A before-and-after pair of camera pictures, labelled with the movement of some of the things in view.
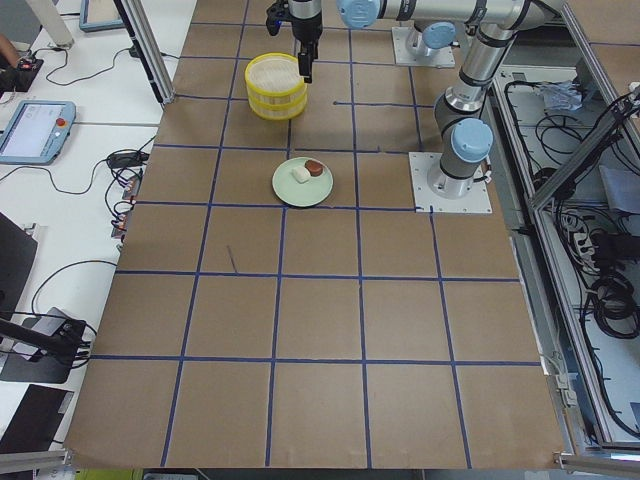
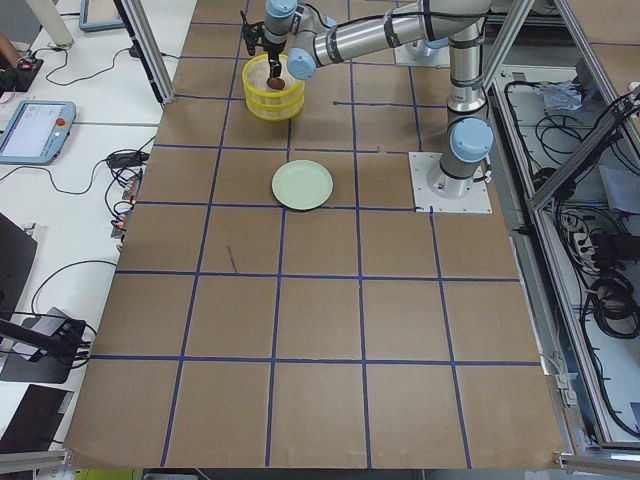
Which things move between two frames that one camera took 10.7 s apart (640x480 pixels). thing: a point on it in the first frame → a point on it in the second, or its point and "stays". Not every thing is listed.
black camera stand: [62, 349] stays
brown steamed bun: [314, 167] → [275, 83]
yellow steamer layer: [275, 79] stays
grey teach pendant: [37, 132] stays
